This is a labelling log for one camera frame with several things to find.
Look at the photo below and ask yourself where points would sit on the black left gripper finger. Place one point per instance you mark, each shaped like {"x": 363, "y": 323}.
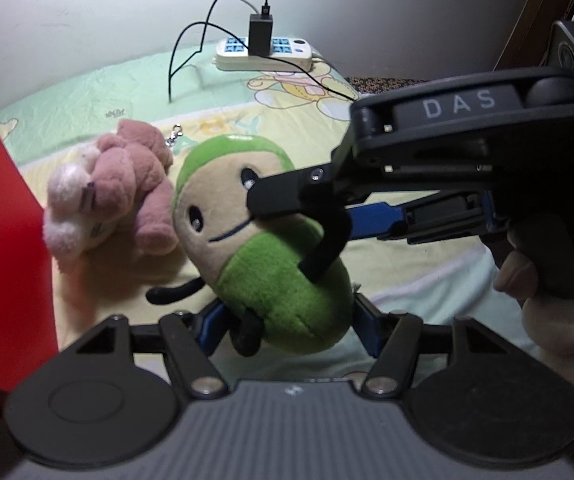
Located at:
{"x": 310, "y": 192}

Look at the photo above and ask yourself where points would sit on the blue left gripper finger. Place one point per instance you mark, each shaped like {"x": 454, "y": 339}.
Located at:
{"x": 367, "y": 324}
{"x": 377, "y": 220}
{"x": 211, "y": 326}

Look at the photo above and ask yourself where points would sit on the green bean plush toy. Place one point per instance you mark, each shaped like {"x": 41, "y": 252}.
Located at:
{"x": 252, "y": 265}

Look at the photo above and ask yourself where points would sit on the pink teddy bear plush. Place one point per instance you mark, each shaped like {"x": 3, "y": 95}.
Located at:
{"x": 130, "y": 178}

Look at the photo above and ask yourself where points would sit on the small white bunny plush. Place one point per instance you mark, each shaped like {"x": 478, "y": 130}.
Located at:
{"x": 68, "y": 231}

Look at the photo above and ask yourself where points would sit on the person's right hand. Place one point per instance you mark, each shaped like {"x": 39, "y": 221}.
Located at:
{"x": 549, "y": 322}

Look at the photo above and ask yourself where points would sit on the pastel cartoon bed sheet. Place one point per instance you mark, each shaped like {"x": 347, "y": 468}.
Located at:
{"x": 305, "y": 115}

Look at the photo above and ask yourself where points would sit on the black charger plug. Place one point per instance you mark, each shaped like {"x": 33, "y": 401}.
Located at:
{"x": 260, "y": 34}

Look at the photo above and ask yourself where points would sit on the red cardboard box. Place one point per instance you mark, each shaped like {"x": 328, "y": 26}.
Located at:
{"x": 28, "y": 335}

